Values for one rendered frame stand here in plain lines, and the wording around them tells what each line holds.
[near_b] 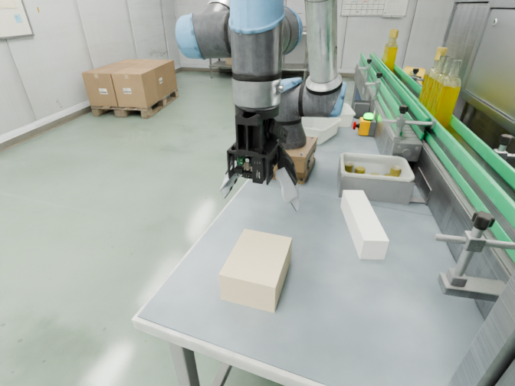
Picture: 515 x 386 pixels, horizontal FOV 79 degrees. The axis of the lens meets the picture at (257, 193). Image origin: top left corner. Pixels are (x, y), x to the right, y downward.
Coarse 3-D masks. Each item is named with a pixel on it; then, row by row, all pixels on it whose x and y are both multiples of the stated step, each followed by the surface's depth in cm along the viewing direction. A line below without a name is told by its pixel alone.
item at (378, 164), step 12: (348, 156) 112; (360, 156) 111; (372, 156) 110; (384, 156) 110; (396, 156) 109; (372, 168) 112; (384, 168) 111; (408, 168) 101; (396, 180) 96; (408, 180) 95
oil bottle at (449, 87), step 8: (448, 80) 103; (456, 80) 103; (440, 88) 107; (448, 88) 104; (456, 88) 104; (440, 96) 106; (448, 96) 105; (456, 96) 105; (440, 104) 107; (448, 104) 107; (432, 112) 112; (440, 112) 108; (448, 112) 108; (440, 120) 110; (448, 120) 109
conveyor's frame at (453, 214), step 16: (368, 96) 179; (384, 128) 128; (384, 144) 125; (432, 160) 98; (432, 176) 97; (448, 176) 89; (432, 192) 95; (448, 192) 84; (432, 208) 94; (448, 208) 83; (464, 208) 75; (448, 224) 82; (464, 224) 74; (480, 256) 66; (496, 256) 61; (464, 272) 72; (480, 272) 66; (496, 272) 60; (512, 272) 57; (480, 304) 64
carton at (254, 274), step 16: (240, 240) 73; (256, 240) 73; (272, 240) 73; (288, 240) 73; (240, 256) 68; (256, 256) 68; (272, 256) 68; (288, 256) 72; (224, 272) 64; (240, 272) 64; (256, 272) 64; (272, 272) 64; (224, 288) 65; (240, 288) 64; (256, 288) 62; (272, 288) 61; (256, 304) 65; (272, 304) 63
